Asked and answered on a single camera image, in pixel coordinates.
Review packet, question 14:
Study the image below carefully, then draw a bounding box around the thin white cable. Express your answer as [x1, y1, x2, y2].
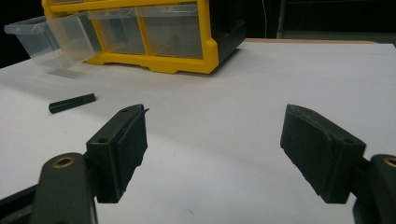
[261, 0, 269, 39]

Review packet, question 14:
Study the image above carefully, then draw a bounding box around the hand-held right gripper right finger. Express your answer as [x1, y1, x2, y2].
[279, 104, 367, 204]

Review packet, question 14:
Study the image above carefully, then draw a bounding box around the small black bar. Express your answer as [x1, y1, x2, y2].
[48, 92, 97, 115]

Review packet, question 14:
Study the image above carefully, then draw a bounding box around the yellow drawer cabinet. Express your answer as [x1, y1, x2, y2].
[41, 0, 247, 75]

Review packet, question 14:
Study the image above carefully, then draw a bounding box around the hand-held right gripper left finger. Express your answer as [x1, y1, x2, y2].
[85, 104, 150, 204]

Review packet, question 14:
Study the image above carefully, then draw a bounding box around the clear plastic drawer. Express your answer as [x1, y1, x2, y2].
[87, 7, 147, 56]
[135, 4, 205, 60]
[3, 11, 103, 70]

